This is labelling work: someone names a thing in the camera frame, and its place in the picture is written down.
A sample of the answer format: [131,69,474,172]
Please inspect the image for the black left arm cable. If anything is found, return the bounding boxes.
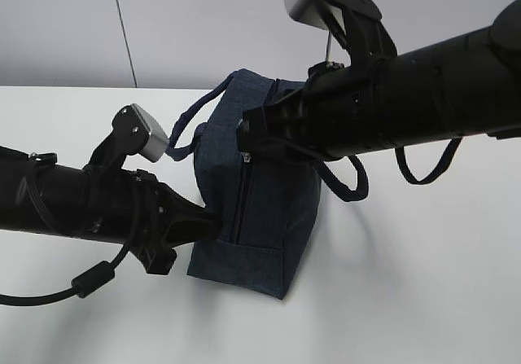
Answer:
[0,172,164,308]

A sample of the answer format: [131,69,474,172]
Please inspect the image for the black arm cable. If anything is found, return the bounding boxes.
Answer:
[396,135,463,186]
[0,172,164,308]

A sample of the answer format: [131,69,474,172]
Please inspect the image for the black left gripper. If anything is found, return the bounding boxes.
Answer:
[81,168,221,275]

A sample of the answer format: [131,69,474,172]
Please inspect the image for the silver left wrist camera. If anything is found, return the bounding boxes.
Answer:
[112,103,169,163]

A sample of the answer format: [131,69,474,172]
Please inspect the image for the navy blue lunch bag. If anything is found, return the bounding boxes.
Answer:
[167,69,369,299]

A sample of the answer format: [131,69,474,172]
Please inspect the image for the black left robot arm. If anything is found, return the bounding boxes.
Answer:
[1,147,221,275]

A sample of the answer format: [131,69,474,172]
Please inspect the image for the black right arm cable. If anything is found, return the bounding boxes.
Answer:
[396,135,463,186]

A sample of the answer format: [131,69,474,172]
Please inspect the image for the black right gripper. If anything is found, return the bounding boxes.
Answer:
[236,64,383,162]

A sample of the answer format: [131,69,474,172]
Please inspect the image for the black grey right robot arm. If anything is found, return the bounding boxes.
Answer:
[236,2,520,161]

